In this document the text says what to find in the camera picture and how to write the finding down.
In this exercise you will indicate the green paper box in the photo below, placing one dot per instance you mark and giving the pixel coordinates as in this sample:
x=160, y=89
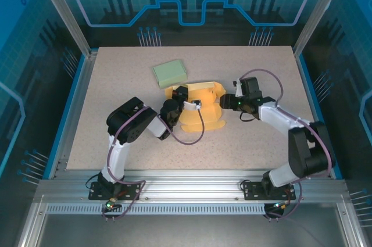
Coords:
x=170, y=72

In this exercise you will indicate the yellow paper box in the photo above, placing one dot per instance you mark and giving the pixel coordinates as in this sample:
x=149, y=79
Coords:
x=210, y=113

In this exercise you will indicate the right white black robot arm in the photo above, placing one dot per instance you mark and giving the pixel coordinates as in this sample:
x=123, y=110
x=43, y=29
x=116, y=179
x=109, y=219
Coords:
x=279, y=116

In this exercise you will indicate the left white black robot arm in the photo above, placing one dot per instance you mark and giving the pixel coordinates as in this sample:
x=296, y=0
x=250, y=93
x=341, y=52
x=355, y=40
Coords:
x=130, y=119

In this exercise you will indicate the aluminium frame rail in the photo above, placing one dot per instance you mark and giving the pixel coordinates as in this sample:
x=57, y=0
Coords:
x=189, y=183

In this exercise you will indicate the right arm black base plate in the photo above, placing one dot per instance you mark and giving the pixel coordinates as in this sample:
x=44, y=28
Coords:
x=253, y=191

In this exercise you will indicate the aluminium frame post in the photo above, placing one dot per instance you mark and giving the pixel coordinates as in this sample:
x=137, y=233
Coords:
x=64, y=11
x=316, y=11

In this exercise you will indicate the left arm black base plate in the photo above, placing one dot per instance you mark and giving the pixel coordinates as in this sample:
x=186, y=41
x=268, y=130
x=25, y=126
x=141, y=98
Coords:
x=96, y=193

